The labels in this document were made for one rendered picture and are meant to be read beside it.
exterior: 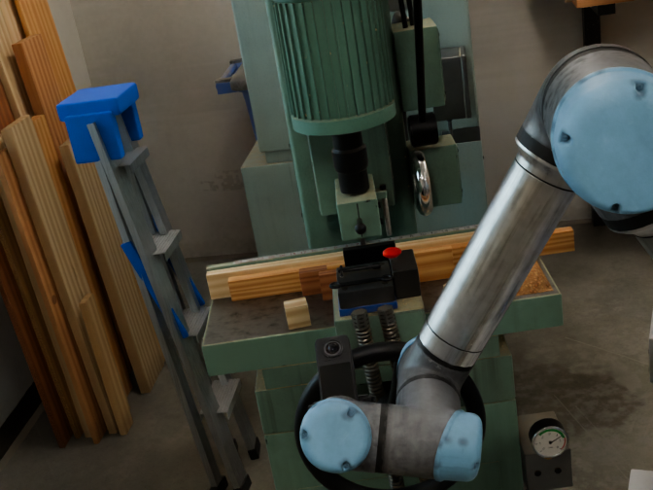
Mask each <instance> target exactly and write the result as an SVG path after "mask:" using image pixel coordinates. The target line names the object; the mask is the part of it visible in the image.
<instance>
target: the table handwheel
mask: <svg viewBox="0 0 653 490"><path fill-rule="evenodd" d="M406 343H407V342H403V341H384V342H376V343H370V344H366V345H363V346H360V347H357V348H354V349H352V356H353V363H354V366H355V368H359V367H362V366H364V365H368V364H372V363H376V362H383V361H395V362H394V370H393V378H392V380H391V381H384V382H382V384H383V388H384V392H385V395H384V396H383V397H382V398H380V399H379V401H378V403H391V404H395V399H396V385H397V378H396V366H397V362H398V359H399V357H400V353H401V350H402V348H403V347H404V345H405V344H406ZM461 397H462V399H463V401H464V406H465V409H466V412H470V413H475V414H477V415H478V416H479V417H480V419H481V421H482V428H483V437H482V444H483V441H484V437H485V432H486V412H485V406H484V403H483V399H482V397H481V394H480V392H479V390H478V388H477V386H476V384H475V383H474V381H473V380H472V378H471V377H470V376H469V375H468V377H467V378H466V380H465V382H464V384H463V386H462V388H461ZM320 399H321V395H320V386H319V377H318V373H316V374H315V375H314V376H313V378H312V379H311V380H310V382H309V383H308V384H307V386H306V388H305V389H304V391H303V393H302V395H301V397H300V399H299V402H298V405H297V408H296V412H295V417H294V437H295V442H296V446H297V450H298V453H299V455H300V457H301V459H302V461H303V463H304V465H305V466H306V468H307V469H308V471H309V472H310V473H311V474H312V475H313V476H314V477H315V478H316V479H317V480H318V481H319V482H320V483H321V484H322V485H323V486H324V487H325V488H326V489H328V490H447V489H448V488H450V487H451V486H453V485H454V484H455V483H456V482H458V481H451V480H443V481H441V482H439V481H435V480H434V479H427V480H425V481H423V482H420V483H417V484H414V485H411V486H407V487H402V488H395V489H379V488H371V487H366V486H362V485H359V484H357V483H355V482H352V481H350V480H348V479H346V478H344V477H342V476H341V475H339V474H338V473H331V472H324V471H322V470H320V469H318V468H316V467H315V466H313V465H312V464H311V463H310V462H309V461H308V459H307V458H306V457H305V455H304V453H303V451H302V448H301V444H300V436H299V432H300V426H301V422H302V419H303V417H304V415H305V414H306V412H307V411H308V406H309V405H311V404H313V403H314V402H319V401H320Z"/></svg>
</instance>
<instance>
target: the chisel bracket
mask: <svg viewBox="0 0 653 490"><path fill-rule="evenodd" d="M367 175H368V182H369V189H368V190H367V191H365V192H360V193H355V194H345V193H342V192H341V191H340V186H339V180H338V179H335V180H334V184H335V195H336V207H337V213H338V219H339V225H340V231H341V237H342V240H343V241H348V240H354V239H361V238H366V237H373V236H380V235H382V229H381V225H383V220H382V218H380V215H379V208H381V205H380V202H379V201H377V195H376V191H375V186H374V181H373V176H372V174H370V173H369V174H367ZM357 218H362V222H363V223H364V224H365V225H366V232H365V233H364V234H357V233H356V232H355V226H356V224H357Z"/></svg>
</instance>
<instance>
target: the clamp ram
mask: <svg viewBox="0 0 653 490"><path fill-rule="evenodd" d="M390 247H395V242H394V241H387V242H381V243H374V244H367V245H361V246H355V247H348V248H343V257H344V263H345V266H351V265H358V264H364V263H377V262H383V261H389V264H390V260H389V258H387V257H384V256H383V251H384V250H385V249H387V248H390ZM390 269H391V265H390Z"/></svg>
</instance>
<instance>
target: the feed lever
mask: <svg viewBox="0 0 653 490"><path fill-rule="evenodd" d="M413 14H414V34H415V55H416V75H417V95H418V114H417V115H410V116H408V118H407V125H408V132H409V139H410V144H411V146H413V148H416V147H422V146H428V145H434V144H437V142H438V129H437V122H436V117H435V113H433V112H428V113H426V91H425V64H424V37H423V11H422V0H413Z"/></svg>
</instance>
